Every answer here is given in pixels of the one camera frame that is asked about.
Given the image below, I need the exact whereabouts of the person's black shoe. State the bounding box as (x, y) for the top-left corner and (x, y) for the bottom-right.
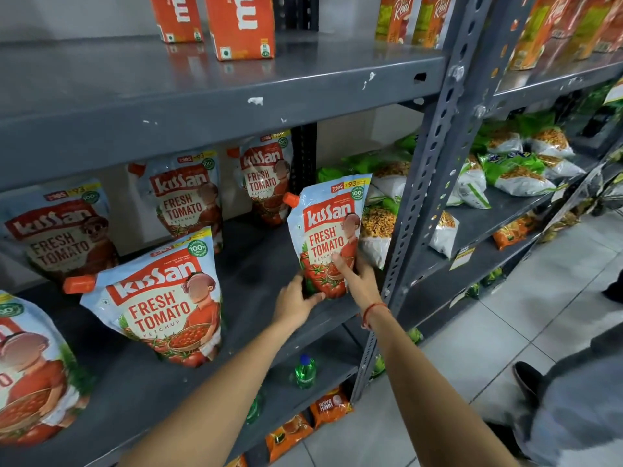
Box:
(512, 361), (545, 409)

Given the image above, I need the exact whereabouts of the green plastic bottle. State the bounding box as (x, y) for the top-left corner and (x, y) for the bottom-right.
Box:
(245, 391), (264, 426)

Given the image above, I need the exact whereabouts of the yellow shelf price tag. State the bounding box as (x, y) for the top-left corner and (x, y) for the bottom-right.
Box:
(449, 246), (476, 271)

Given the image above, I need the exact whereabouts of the grey metal shelf rack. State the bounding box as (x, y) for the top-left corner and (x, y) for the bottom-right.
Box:
(380, 0), (623, 338)
(0, 0), (492, 467)

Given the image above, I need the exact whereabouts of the person's left forearm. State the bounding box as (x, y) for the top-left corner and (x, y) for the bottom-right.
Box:
(117, 321), (305, 467)

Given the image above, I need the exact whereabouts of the row of juice cartons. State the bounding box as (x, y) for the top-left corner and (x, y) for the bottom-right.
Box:
(506, 0), (623, 71)

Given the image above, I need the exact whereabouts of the person's right forearm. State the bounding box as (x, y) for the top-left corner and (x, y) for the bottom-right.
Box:
(362, 306), (520, 467)

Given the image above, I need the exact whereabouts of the pile of green white snack packets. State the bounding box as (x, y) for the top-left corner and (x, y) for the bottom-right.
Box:
(316, 109), (587, 270)

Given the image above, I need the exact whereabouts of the person's right hand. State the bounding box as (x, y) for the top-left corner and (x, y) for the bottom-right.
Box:
(332, 252), (390, 317)

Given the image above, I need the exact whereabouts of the orange green snack packet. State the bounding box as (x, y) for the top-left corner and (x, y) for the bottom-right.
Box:
(493, 214), (538, 251)

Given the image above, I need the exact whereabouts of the red thread bracelet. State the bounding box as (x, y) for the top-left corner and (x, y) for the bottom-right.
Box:
(360, 301), (390, 330)

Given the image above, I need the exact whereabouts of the green orange juice carton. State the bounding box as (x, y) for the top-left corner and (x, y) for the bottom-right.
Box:
(411, 0), (456, 49)
(375, 0), (417, 44)

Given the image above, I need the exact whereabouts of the sauce pouch with orange cap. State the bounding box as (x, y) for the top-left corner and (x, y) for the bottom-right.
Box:
(0, 179), (120, 287)
(228, 131), (294, 226)
(283, 174), (373, 300)
(62, 227), (224, 369)
(128, 150), (225, 253)
(0, 291), (95, 447)

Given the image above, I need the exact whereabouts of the orange drink carton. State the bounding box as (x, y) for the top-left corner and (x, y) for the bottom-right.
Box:
(148, 0), (205, 44)
(204, 0), (276, 62)

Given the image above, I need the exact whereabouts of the person's grey trouser leg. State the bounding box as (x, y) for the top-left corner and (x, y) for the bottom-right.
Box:
(516, 323), (623, 467)

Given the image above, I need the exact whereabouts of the green bottle with blue cap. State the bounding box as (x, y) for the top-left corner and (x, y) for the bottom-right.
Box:
(293, 354), (318, 389)

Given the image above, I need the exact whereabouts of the person's left hand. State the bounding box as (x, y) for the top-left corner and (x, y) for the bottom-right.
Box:
(272, 274), (326, 333)

